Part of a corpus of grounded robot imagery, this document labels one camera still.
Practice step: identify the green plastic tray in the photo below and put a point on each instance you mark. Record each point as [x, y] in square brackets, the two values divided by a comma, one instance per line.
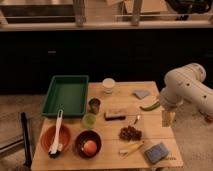
[69, 93]

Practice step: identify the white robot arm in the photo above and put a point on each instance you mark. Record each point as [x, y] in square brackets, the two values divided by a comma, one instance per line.
[186, 83]

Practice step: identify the green chili pepper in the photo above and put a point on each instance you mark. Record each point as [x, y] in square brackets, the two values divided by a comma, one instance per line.
[151, 107]

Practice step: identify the dark brown bowl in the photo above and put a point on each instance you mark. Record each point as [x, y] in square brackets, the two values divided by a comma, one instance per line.
[82, 138]

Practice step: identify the orange fruit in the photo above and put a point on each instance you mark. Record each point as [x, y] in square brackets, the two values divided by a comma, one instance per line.
[90, 147]

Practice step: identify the yellow banana peel toy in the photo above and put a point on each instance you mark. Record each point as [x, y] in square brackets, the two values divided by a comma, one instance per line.
[126, 151]

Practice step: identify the orange bowl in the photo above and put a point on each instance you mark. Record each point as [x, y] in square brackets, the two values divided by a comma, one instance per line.
[48, 137]

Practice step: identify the small metal spoon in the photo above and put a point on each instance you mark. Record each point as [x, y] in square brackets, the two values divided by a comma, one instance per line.
[137, 118]

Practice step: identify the blue sponge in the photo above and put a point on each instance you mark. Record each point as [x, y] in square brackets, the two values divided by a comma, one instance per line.
[156, 153]

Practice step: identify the black whiteboard eraser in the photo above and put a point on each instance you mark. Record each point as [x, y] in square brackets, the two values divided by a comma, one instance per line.
[115, 115]

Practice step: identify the tan wooden gripper body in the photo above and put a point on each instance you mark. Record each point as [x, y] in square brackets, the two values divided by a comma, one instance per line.
[167, 118]

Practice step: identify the small green cup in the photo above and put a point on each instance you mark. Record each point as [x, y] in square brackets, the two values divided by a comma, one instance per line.
[89, 120]

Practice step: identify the white paper cup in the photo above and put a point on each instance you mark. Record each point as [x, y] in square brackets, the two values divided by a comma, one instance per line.
[108, 85]

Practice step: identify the dark grape bunch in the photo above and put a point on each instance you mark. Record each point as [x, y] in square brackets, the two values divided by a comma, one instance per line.
[130, 133]

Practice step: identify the small metal cup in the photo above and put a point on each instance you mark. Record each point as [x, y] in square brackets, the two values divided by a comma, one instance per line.
[94, 105]

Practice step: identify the black bar on floor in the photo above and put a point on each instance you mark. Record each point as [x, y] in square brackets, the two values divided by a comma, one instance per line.
[27, 149]

